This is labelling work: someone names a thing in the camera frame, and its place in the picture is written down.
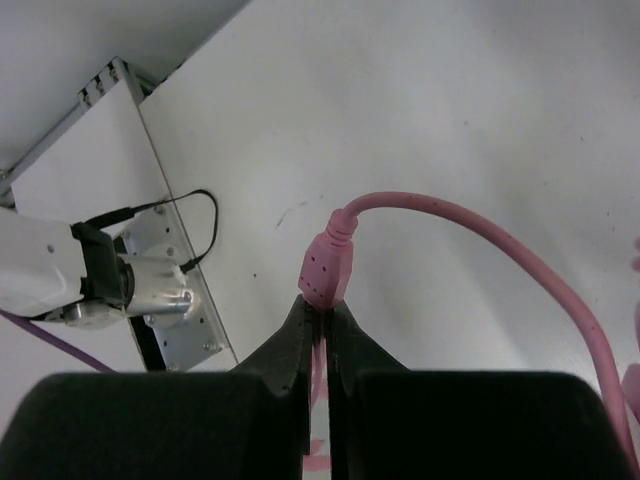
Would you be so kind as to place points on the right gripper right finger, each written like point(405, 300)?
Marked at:
point(390, 422)

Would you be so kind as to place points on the white front cover board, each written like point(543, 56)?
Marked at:
point(103, 162)

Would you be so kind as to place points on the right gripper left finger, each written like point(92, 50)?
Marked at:
point(251, 422)

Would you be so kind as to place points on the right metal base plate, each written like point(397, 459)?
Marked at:
point(173, 317)

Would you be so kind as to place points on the aluminium table frame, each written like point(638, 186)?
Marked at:
point(141, 84)

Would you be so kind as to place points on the pink headphones with cable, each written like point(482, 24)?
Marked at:
point(451, 289)

